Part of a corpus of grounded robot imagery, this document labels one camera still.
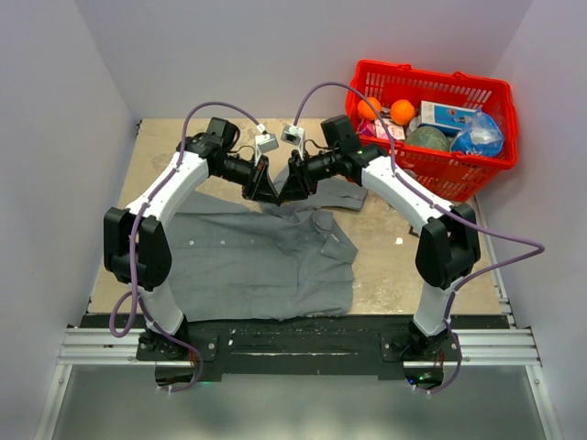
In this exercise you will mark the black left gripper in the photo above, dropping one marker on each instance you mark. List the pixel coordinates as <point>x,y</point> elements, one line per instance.
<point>259,186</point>

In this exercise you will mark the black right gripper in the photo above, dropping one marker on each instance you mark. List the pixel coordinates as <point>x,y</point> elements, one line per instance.
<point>294,190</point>

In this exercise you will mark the grey button-up shirt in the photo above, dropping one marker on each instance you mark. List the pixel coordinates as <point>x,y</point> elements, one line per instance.
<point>280,262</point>

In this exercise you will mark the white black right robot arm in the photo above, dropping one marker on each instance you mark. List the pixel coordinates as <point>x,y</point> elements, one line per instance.
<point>448,246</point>

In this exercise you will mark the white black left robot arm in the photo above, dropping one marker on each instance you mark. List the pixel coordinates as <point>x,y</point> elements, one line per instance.
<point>136,247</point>

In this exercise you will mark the pink white small box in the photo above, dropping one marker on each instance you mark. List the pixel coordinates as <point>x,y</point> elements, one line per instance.
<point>378,129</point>

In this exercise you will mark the orange fruit left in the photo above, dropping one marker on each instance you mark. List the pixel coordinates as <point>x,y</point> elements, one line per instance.
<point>368,109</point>

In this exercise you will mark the orange fruit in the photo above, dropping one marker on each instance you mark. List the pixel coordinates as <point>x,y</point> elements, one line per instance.
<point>402,112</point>
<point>368,109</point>

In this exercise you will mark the orange fruit right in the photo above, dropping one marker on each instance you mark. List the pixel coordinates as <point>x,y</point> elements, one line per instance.
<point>402,112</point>

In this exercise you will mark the green melon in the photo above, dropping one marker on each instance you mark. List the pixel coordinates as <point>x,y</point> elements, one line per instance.
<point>428,137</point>

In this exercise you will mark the red plastic shopping basket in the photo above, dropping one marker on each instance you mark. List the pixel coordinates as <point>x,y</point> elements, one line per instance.
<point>453,176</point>

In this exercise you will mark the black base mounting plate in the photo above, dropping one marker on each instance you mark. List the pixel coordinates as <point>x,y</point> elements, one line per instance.
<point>372,345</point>

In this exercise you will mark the white blue light bulb box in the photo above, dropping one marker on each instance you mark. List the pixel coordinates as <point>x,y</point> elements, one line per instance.
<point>448,119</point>

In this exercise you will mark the blue plastic bag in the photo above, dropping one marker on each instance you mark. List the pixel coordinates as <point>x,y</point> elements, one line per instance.
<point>480,136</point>

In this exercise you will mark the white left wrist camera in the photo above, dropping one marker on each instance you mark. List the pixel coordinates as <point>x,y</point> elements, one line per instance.
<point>265,143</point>

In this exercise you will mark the black rectangular frame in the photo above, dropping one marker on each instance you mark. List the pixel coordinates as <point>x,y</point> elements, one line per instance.
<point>412,232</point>

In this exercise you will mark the aluminium frame rail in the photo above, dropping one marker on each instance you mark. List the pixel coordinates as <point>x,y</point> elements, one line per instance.
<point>83,347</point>

